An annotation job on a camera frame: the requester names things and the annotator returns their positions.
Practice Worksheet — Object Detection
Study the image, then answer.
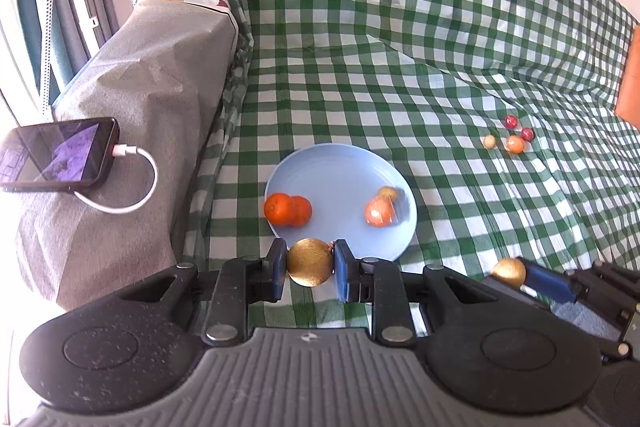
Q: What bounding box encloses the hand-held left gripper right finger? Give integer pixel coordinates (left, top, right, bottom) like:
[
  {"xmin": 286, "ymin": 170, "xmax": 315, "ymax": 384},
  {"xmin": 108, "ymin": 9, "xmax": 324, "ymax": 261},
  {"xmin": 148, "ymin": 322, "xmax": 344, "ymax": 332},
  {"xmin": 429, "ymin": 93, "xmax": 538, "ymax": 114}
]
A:
[{"xmin": 332, "ymin": 238, "xmax": 490, "ymax": 349}]

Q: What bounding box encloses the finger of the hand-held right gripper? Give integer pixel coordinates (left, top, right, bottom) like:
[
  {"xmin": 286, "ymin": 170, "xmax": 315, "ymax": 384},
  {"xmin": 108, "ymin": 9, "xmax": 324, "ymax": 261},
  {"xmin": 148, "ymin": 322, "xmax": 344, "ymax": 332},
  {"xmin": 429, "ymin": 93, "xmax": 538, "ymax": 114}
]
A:
[{"xmin": 517, "ymin": 258, "xmax": 640, "ymax": 360}]

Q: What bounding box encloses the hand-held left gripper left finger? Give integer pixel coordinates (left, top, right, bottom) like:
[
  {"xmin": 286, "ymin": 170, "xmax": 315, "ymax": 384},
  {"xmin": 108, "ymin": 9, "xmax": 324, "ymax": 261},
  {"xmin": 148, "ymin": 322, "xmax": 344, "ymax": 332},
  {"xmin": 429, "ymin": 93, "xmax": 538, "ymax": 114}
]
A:
[{"xmin": 145, "ymin": 238, "xmax": 290, "ymax": 348}]

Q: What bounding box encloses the orange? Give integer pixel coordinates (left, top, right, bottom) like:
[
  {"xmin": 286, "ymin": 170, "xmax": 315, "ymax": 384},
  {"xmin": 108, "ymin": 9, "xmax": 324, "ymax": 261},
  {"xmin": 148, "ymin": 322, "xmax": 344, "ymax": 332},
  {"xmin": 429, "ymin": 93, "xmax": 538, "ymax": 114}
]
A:
[
  {"xmin": 290, "ymin": 196, "xmax": 313, "ymax": 228},
  {"xmin": 264, "ymin": 193, "xmax": 296, "ymax": 226}
]

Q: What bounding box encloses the light blue plate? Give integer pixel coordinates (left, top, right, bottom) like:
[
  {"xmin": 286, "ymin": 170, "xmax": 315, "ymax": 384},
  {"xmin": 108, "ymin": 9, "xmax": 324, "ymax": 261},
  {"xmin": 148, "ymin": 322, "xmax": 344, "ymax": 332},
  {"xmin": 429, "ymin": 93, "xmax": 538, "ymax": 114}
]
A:
[{"xmin": 264, "ymin": 143, "xmax": 419, "ymax": 264}]

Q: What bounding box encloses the grey paper-wrapped box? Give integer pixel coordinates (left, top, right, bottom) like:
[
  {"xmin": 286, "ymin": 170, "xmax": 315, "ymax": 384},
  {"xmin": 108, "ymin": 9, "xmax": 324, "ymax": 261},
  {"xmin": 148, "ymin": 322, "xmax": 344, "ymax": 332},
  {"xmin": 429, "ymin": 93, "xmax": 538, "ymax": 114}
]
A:
[{"xmin": 15, "ymin": 0, "xmax": 238, "ymax": 313}]

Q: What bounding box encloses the orange-brown panel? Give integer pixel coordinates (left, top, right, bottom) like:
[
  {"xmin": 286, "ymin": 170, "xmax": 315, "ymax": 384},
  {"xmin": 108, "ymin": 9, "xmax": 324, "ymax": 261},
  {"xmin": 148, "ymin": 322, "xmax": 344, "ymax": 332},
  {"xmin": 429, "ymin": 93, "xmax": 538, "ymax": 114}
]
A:
[{"xmin": 614, "ymin": 26, "xmax": 640, "ymax": 128}]

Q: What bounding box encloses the green white checked cloth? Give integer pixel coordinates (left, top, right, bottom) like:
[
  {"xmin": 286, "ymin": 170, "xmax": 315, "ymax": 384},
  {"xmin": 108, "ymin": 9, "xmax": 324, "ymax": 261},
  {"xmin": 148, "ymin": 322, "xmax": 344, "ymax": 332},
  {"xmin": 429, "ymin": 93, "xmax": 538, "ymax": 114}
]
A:
[{"xmin": 182, "ymin": 0, "xmax": 640, "ymax": 333}]

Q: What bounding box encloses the black smartphone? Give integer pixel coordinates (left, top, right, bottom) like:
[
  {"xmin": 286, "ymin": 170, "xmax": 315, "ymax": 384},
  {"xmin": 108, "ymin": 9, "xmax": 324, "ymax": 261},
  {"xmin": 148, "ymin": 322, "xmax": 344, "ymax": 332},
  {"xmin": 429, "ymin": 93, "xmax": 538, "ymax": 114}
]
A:
[{"xmin": 0, "ymin": 117, "xmax": 121, "ymax": 194}]

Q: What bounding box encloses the white charging cable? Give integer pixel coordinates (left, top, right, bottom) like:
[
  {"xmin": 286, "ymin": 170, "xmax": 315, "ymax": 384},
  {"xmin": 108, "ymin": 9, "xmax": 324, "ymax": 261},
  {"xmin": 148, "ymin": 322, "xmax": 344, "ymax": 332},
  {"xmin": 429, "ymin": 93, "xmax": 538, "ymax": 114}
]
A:
[{"xmin": 75, "ymin": 144, "xmax": 159, "ymax": 214}]

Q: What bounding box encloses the white perforated strap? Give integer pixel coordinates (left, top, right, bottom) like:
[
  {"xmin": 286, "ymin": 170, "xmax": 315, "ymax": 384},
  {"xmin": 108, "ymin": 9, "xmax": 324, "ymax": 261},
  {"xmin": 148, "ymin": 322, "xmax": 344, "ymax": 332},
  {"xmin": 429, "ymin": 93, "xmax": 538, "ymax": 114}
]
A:
[{"xmin": 37, "ymin": 0, "xmax": 58, "ymax": 120}]

